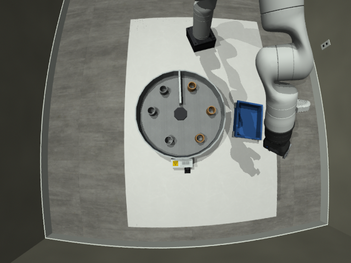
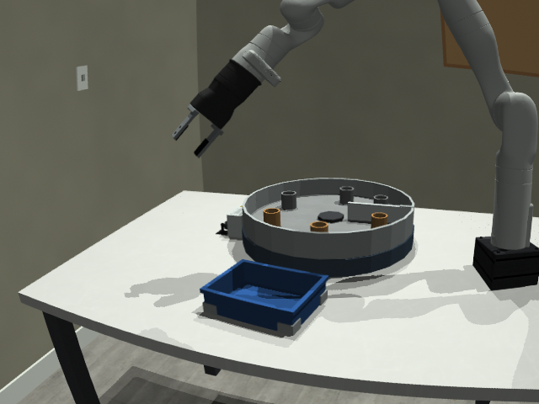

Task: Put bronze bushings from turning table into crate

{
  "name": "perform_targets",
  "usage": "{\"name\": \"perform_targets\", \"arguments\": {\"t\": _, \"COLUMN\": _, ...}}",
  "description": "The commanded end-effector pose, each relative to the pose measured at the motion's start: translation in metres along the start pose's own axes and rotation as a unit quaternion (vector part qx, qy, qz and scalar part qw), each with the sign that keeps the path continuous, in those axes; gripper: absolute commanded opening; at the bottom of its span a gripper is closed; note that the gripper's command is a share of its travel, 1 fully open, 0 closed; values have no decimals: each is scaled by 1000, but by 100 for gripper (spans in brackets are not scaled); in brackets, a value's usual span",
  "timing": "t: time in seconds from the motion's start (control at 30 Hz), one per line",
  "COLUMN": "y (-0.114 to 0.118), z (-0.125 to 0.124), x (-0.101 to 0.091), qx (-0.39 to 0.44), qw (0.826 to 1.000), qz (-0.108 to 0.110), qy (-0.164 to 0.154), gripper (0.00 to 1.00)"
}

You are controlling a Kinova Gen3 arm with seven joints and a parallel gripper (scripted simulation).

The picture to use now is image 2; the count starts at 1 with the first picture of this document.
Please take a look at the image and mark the grey metal ring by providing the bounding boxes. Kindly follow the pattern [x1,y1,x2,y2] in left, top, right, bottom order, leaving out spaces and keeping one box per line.
[374,195,388,205]
[281,191,296,210]
[339,187,354,205]

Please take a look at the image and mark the bronze ring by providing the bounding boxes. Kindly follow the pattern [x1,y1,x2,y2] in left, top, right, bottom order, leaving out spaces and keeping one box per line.
[264,208,280,227]
[371,213,387,229]
[310,221,328,232]

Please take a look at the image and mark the blue square tray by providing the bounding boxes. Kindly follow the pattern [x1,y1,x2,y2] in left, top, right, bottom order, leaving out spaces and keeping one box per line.
[200,259,327,336]

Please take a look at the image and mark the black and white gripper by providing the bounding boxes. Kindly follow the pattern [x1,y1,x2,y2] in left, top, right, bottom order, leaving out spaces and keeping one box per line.
[172,43,280,158]

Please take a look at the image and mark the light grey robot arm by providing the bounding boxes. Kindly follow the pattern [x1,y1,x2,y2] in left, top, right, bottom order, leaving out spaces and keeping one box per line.
[249,0,538,250]

